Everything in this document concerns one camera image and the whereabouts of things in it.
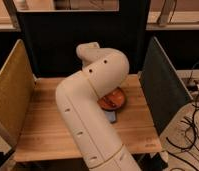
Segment left wooden side panel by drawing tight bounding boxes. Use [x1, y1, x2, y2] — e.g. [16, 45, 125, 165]
[0, 39, 35, 147]

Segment right dark side panel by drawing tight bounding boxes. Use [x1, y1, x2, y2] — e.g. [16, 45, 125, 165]
[140, 37, 193, 135]

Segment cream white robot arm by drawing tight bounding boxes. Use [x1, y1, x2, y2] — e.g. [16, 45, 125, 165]
[55, 42, 141, 171]

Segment small blue block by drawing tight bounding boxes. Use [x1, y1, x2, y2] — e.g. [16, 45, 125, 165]
[105, 111, 117, 123]

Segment black floor cables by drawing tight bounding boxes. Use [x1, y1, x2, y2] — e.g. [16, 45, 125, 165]
[166, 56, 199, 171]

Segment black back panel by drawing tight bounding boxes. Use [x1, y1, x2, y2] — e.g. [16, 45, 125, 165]
[17, 0, 150, 77]

